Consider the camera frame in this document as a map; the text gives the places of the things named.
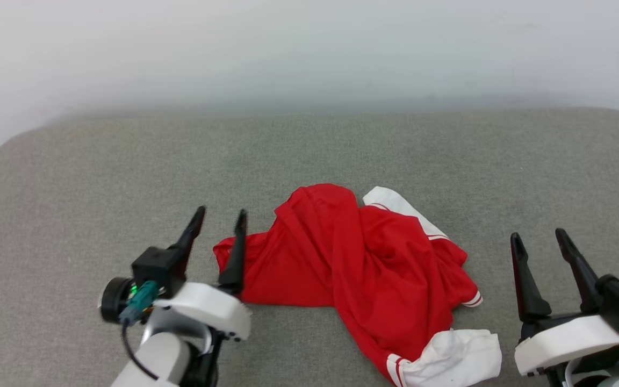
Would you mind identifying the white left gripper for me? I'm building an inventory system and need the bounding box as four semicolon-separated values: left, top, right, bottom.
143;206;252;353

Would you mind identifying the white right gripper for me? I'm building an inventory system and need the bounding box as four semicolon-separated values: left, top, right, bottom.
510;228;619;376

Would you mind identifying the red and white garment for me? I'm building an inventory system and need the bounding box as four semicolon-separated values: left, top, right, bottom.
213;183;502;387

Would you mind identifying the teal left cable connector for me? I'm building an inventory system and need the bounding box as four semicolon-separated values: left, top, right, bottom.
119;280;159;326

